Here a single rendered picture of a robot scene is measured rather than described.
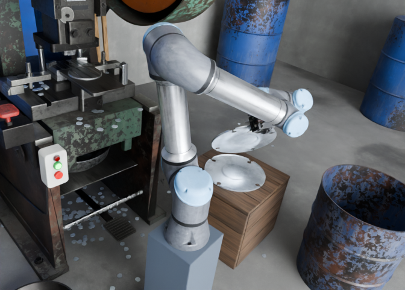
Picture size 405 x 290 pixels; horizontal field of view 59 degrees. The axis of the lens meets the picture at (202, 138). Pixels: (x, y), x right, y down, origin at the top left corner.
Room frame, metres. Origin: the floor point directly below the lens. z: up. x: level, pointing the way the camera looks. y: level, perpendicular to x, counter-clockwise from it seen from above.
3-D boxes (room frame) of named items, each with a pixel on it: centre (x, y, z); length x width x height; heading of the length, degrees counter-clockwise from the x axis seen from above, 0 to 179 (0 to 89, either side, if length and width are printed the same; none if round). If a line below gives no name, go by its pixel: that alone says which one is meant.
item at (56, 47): (1.37, 0.58, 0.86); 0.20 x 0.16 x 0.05; 140
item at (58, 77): (1.36, 0.58, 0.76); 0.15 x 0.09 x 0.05; 140
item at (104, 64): (1.49, 0.47, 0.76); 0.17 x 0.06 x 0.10; 140
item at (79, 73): (1.25, 0.45, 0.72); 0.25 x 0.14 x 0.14; 50
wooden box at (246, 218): (1.39, -0.18, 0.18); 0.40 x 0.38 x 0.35; 55
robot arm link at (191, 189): (0.87, 0.01, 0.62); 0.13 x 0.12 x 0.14; 22
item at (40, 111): (1.36, 0.58, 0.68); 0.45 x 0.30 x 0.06; 140
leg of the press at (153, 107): (1.66, 0.51, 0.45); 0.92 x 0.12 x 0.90; 50
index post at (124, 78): (1.41, 0.37, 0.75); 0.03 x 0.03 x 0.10; 50
